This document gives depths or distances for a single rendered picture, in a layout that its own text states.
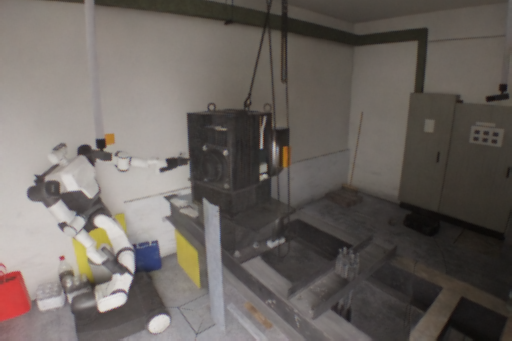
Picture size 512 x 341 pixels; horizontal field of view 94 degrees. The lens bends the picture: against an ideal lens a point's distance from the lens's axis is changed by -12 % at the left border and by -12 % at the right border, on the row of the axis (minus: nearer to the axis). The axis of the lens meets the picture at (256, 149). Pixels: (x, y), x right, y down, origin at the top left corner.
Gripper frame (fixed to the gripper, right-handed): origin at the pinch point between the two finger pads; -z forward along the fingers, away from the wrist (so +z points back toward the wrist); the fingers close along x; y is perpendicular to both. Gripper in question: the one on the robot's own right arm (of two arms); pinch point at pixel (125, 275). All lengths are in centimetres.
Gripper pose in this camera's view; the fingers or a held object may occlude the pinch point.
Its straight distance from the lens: 212.3
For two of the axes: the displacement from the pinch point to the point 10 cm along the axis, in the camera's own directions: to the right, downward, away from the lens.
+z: -5.0, -7.8, -3.8
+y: 0.3, -4.6, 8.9
